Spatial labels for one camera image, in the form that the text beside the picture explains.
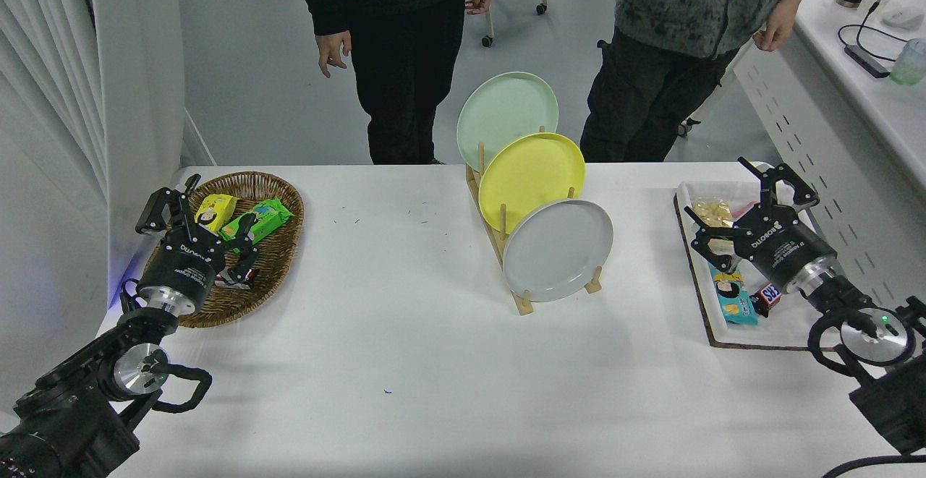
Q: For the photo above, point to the translucent green cup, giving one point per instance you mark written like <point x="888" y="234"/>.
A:
<point x="910" y="64"/>

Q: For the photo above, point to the pale green plate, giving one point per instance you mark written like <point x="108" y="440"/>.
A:
<point x="503" y="109"/>

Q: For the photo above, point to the person's right hand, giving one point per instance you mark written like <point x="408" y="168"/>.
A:
<point x="333" y="51"/>

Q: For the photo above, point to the yellow snack packet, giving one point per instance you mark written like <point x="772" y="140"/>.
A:
<point x="215" y="212"/>

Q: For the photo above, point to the white curtain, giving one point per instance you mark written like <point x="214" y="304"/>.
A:
<point x="36" y="102"/>

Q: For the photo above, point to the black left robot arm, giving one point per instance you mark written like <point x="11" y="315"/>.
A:
<point x="72" y="406"/>

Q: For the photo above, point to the wooden plate rack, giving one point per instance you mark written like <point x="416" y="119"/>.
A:
<point x="522" y="303"/>

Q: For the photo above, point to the yellow plate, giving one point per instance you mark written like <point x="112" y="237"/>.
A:
<point x="532" y="174"/>

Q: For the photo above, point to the person's left hand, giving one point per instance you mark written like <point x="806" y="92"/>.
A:
<point x="479" y="1"/>
<point x="778" y="33"/>

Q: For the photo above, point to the brown Snickers bar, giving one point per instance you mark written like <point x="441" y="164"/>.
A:
<point x="768" y="297"/>

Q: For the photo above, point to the clear bag of nuts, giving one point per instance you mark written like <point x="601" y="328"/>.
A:
<point x="712" y="212"/>

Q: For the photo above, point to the white pillar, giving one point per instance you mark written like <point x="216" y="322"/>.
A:
<point x="137" y="66"/>

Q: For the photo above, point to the brown wicker basket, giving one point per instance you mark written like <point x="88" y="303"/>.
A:
<point x="275" y="275"/>

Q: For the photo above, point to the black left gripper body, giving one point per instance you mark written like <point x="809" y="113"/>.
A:
<point x="181" y="265"/>

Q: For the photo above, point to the person's right forearm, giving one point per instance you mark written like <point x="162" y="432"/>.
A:
<point x="325" y="11"/>

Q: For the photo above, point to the person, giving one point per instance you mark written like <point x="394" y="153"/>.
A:
<point x="651" y="66"/>
<point x="398" y="44"/>

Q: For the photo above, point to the black usb hub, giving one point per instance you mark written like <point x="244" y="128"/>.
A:
<point x="867" y="61"/>

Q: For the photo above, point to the blue snack packet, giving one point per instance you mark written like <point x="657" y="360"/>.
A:
<point x="732" y="301"/>

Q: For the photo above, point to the white computer mouse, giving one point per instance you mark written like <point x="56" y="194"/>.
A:
<point x="903" y="18"/>

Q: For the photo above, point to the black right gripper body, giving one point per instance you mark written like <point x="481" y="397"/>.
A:
<point x="778" y="246"/>

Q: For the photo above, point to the grey plate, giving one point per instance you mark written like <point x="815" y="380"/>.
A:
<point x="557" y="250"/>

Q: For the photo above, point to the green snack packet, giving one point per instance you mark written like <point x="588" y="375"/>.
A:
<point x="268" y="218"/>

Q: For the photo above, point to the red white snack bar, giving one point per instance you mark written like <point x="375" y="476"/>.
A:
<point x="223" y="282"/>

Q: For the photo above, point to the white side desk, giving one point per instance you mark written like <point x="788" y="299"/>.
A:
<point x="828" y="19"/>

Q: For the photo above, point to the white plastic tray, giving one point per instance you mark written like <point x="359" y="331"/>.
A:
<point x="778" y="330"/>

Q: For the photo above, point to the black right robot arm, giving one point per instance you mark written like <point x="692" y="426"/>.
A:
<point x="897" y="398"/>

